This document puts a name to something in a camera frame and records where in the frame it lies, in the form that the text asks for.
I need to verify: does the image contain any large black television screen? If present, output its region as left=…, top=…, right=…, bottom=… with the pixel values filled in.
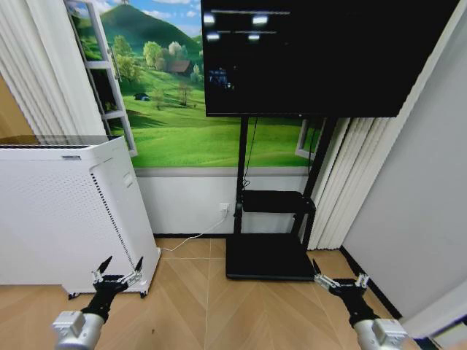
left=200, top=0, right=461, bottom=119

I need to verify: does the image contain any black television stand frame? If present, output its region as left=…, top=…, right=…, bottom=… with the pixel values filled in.
left=232, top=116, right=339, bottom=252

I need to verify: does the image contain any white power cable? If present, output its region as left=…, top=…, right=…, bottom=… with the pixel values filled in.
left=159, top=213, right=228, bottom=253

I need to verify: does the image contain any black stand base plate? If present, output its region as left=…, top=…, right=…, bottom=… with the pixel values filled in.
left=225, top=236, right=317, bottom=282

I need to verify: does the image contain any green landscape wall poster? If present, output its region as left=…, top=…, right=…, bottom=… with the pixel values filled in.
left=67, top=0, right=326, bottom=169

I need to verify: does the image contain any black stand shelf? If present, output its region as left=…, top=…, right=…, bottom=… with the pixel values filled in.
left=242, top=190, right=317, bottom=214

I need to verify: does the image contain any white air purifier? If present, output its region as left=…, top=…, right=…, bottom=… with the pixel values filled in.
left=0, top=134, right=162, bottom=299

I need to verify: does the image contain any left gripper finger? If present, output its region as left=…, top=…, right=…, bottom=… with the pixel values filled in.
left=90, top=255, right=113, bottom=283
left=121, top=257, right=144, bottom=287

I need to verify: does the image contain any white pleated curtain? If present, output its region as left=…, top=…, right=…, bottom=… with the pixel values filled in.
left=0, top=0, right=107, bottom=139
left=307, top=117, right=394, bottom=252

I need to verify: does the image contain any black baseboard strip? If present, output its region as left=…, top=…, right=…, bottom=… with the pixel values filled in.
left=340, top=245, right=403, bottom=319

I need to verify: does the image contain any thin black television cable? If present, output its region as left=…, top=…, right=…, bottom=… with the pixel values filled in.
left=242, top=117, right=259, bottom=191

